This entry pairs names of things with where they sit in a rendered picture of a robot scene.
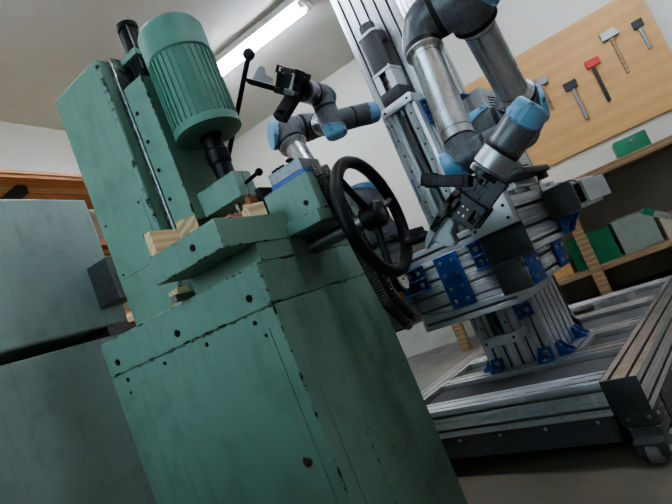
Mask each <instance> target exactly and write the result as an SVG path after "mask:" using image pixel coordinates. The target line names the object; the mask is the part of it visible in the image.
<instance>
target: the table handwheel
mask: <svg viewBox="0 0 672 504"><path fill-rule="evenodd" d="M349 168H351V169H354V170H357V171H359V172H360V173H361V174H363V175H364V176H365V177H366V178H367V179H368V180H369V181H370V182H371V183H372V184H373V185H374V186H375V188H376V189H377V190H378V192H379V193H380V195H381V196H382V198H383V199H384V202H383V203H382V202H381V201H379V200H373V201H371V202H369V203H367V202H366V201H365V200H364V199H363V198H362V197H360V196H359V195H358V194H357V193H356V192H355V191H354V189H353V188H352V187H351V186H350V185H349V184H348V183H347V182H346V181H345V180H344V179H343V177H344V173H345V171H346V170H347V169H349ZM344 191H345V192H346V193H347V194H348V195H349V196H350V197H351V198H352V199H353V200H354V201H355V202H356V204H357V205H358V206H359V207H360V208H359V212H358V215H357V216H355V217H353V218H352V216H351V213H350V211H349V208H348V205H347V202H346V198H345V193H344ZM330 195H331V200H332V204H333V208H334V211H335V214H336V216H337V219H338V221H339V224H340V225H337V226H336V227H334V228H332V229H330V230H328V231H326V232H324V233H322V234H320V235H318V236H316V237H315V238H313V239H311V240H310V241H309V247H310V249H311V250H312V251H313V252H314V253H319V252H321V251H323V250H325V249H327V248H329V247H331V246H333V245H335V244H337V243H339V242H341V241H343V240H345V239H348V241H349V243H350V244H351V246H352V247H353V249H354V250H355V251H356V253H357V254H358V255H359V257H360V258H361V259H362V260H363V261H364V262H365V263H366V264H367V265H368V266H369V267H370V268H372V269H373V270H374V271H376V272H377V273H379V274H381V275H383V276H385V277H389V278H397V277H400V276H402V275H404V274H405V273H406V272H407V271H408V269H409V267H410V265H411V262H412V254H413V249H412V246H409V247H407V246H406V244H405V240H407V239H408V238H410V237H411V234H410V230H409V227H408V224H407V221H406V218H405V215H404V213H403V211H402V208H401V206H400V204H399V202H398V200H397V198H396V197H395V195H394V193H393V192H392V190H391V188H390V187H389V185H388V184H387V183H386V181H385V180H384V179H383V177H382V176H381V175H380V174H379V173H378V172H377V171H376V170H375V169H374V168H373V167H372V166H371V165H370V164H368V163H367V162H366V161H364V160H362V159H361V158H358V157H355V156H343V157H341V158H339V159H338V160H337V161H336V162H335V163H334V165H333V167H332V170H331V173H330ZM387 207H388V208H389V210H390V212H391V215H392V217H393V219H394V222H395V225H396V228H397V231H398V235H399V240H400V249H401V252H400V259H399V261H398V263H397V264H396V265H393V263H392V260H391V257H390V254H389V251H388V248H387V245H386V241H385V237H384V234H383V230H382V227H383V226H385V225H387V224H388V222H389V212H388V210H387ZM340 226H341V227H340ZM341 228H342V229H341ZM365 229H366V230H368V231H371V232H373V231H374V232H375V235H376V238H377V240H378V243H379V246H380V250H381V253H382V257H383V260H382V259H381V258H380V257H379V256H378V255H377V254H376V253H375V252H374V251H373V250H372V249H371V248H370V247H369V245H368V244H367V243H366V241H365V240H364V238H363V237H362V235H361V233H360V232H361V231H363V230H365ZM344 234H345V235H344ZM345 236H346V237H345Z"/></svg>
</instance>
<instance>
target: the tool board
mask: <svg viewBox="0 0 672 504"><path fill-rule="evenodd" d="M514 58H515V60H516V62H517V65H518V67H519V69H520V71H521V73H522V75H523V77H524V79H528V80H530V81H532V82H533V83H539V84H540V86H541V87H542V90H543V92H544V95H545V97H546V100H547V103H548V106H549V110H550V118H549V120H548V121H547V122H545V123H544V127H543V128H542V129H541V132H540V136H539V139H538V141H537V142H536V143H535V144H534V145H533V146H532V147H530V148H528V149H526V150H527V152H528V154H529V156H530V158H531V161H532V163H533V165H534V166H535V165H542V164H548V166H551V165H553V164H555V163H557V162H560V161H562V160H564V159H566V158H568V157H570V156H573V155H575V154H577V153H579V152H581V151H583V150H585V149H588V148H590V147H592V146H594V145H596V144H598V143H600V142H603V141H605V140H607V139H609V138H611V137H613V136H616V135H618V134H620V133H622V132H624V131H626V130H628V129H631V128H633V127H635V126H637V125H639V124H641V123H643V122H646V121H648V120H650V119H652V118H654V117H656V116H659V115H661V114H663V113H665V112H667V111H669V110H671V109H672V52H671V50H670V48H669V46H668V44H667V42H666V41H665V39H664V37H663V35H662V33H661V31H660V29H659V27H658V25H657V23H656V21H655V19H654V17H653V15H652V14H651V12H650V10H649V8H648V6H647V4H646V2H645V0H613V1H611V2H609V3H608V4H606V5H604V6H603V7H601V8H599V9H597V10H596V11H594V12H592V13H590V14H589V15H587V16H585V17H583V18H582V19H580V20H578V21H577V22H575V23H573V24H571V25H570V26H568V27H566V28H564V29H563V30H561V31H559V32H558V33H556V34H554V35H552V36H551V37H549V38H547V39H545V40H544V41H542V42H540V43H539V44H537V45H535V46H533V47H532V48H530V49H528V50H526V51H525V52H523V53H521V54H520V55H518V56H516V57H514ZM464 87H465V90H466V92H467V94H468V93H469V92H471V91H472V90H474V89H475V88H484V89H490V90H492V88H491V86H490V84H489V82H488V81H487V79H486V77H485V75H483V76H482V77H480V78H478V79H476V80H475V81H473V82H471V83H469V84H468V85H466V86H464Z"/></svg>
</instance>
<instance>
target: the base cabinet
mask: <svg viewBox="0 0 672 504"><path fill-rule="evenodd" d="M365 275H366V274H364V275H361V276H358V277H355V278H352V279H349V280H346V281H343V282H340V283H337V284H334V285H331V286H327V287H324V288H321V289H318V290H315V291H312V292H309V293H306V294H303V295H300V296H297V297H293V298H290V299H287V300H284V301H281V302H278V303H275V304H272V305H270V306H268V307H266V308H263V309H261V310H259V311H257V312H255V313H253V314H250V315H248V316H246V317H244V318H242V319H240V320H237V321H235V322H233V323H231V324H229V325H227V326H224V327H222V328H220V329H218V330H216V331H214V332H211V333H209V334H207V335H205V336H203V337H201V338H198V339H196V340H194V341H192V342H190V343H188V344H185V345H183V346H181V347H179V348H177V349H175V350H172V351H170V352H168V353H166V354H164V355H162V356H159V357H157V358H155V359H153V360H151V361H149V362H146V363H144V364H142V365H140V366H138V367H136V368H133V369H131V370H129V371H127V372H125V373H123V374H120V375H118V376H116V377H114V378H113V379H112V380H113V383H114V386H115V389H116V392H117V395H118V397H119V400H120V403H121V406H122V409H123V412H124V414H125V417H126V420H127V423H128V426H129V429H130V431H131V434H132V437H133V440H134V443H135V445H136V448H137V451H138V454H139V457H140V460H141V462H142V465H143V468H144V471H145V474H146V477H147V479H148V482H149V485H150V488H151V491H152V494H153V496H154V499H155V502H156V504H468V503H467V501H466V498H465V496H464V493H463V491H462V489H461V486H460V484H459V482H458V479H457V477H456V474H455V472H454V470H453V467H452V465H451V463H450V460H449V458H448V456H447V453H446V451H445V448H444V446H443V444H442V441H441V439H440V437H439V434H438V432H437V429H436V427H435V425H434V422H433V420H432V418H431V415H430V413H429V411H428V408H427V406H426V403H425V401H424V399H423V396H422V394H421V392H420V389H419V387H418V384H417V382H416V380H415V377H414V375H413V373H412V370H411V368H410V366H409V363H408V361H407V358H406V356H405V354H404V351H403V349H402V347H401V344H400V342H399V339H398V337H397V335H396V332H395V330H394V328H393V325H392V323H391V320H390V318H389V316H388V313H387V312H386V311H385V310H384V308H383V307H382V305H381V303H380V302H379V300H378V297H377V296H376V294H375V292H374V289H372V286H371V284H370V281H368V279H367V276H365Z"/></svg>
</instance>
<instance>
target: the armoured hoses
mask: <svg viewBox="0 0 672 504"><path fill-rule="evenodd" d="M309 169H310V171H313V172H314V175H315V176H316V178H317V181H318V183H319V185H320V186H321V189H322V191H323V193H324V196H325V198H326V199H327V202H328V204H329V206H330V207H331V208H330V209H332V212H333V214H334V215H335V217H336V220H337V222H339V221H338V219H337V216H336V214H335V211H334V208H333V204H332V200H331V195H330V173H331V169H330V168H329V166H328V164H325V165H323V166H320V164H317V163H316V164H314V165H312V166H311V167H310V168H309ZM346 202H347V205H348V208H349V211H350V213H351V216H352V218H353V217H355V216H356V215H354V212H353V210H352V208H351V207H350V205H349V203H348V201H347V200H346ZM360 233H361V235H362V237H363V238H364V240H365V241H366V243H367V244H368V245H369V247H370V248H371V249H372V250H373V251H375V250H374V249H373V247H372V245H371V244H370V242H369V240H368V237H366V235H365V232H364V230H363V231H361V232H360ZM351 248H352V250H353V253H355V255H356V258H358V259H357V260H358V261H359V263H360V266H362V267H361V268H363V271H364V273H365V274H366V275H365V276H367V279H368V281H370V284H371V286H372V289H374V292H375V294H376V296H377V297H378V300H379V302H380V303H381V305H382V307H383V308H384V310H385V311H386V312H387V313H388V314H389V315H390V316H391V317H392V318H394V319H395V320H396V321H397V322H398V323H399V324H400V325H401V326H402V327H403V328H404V329H406V330H410V329H411V328H412V327H413V323H412V322H415V321H416V320H417V315H416V314H415V313H414V311H412V310H411V308H410V307H409V306H408V305H407V304H406V303H405V302H404V301H403V300H402V299H401V297H400V296H399V294H398V292H396V289H395V287H393V286H394V285H393V284H392V282H391V280H390V279H389V277H385V276H383V275H381V274H379V273H377V272H376V271H374V270H373V269H372V268H370V267H369V266H368V265H367V264H366V263H365V262H364V261H363V260H362V259H361V258H360V257H359V255H358V254H357V253H356V251H355V250H354V249H353V247H352V246H351ZM382 285H383V286H382ZM385 290H386V291H385ZM387 295H388V296H387Z"/></svg>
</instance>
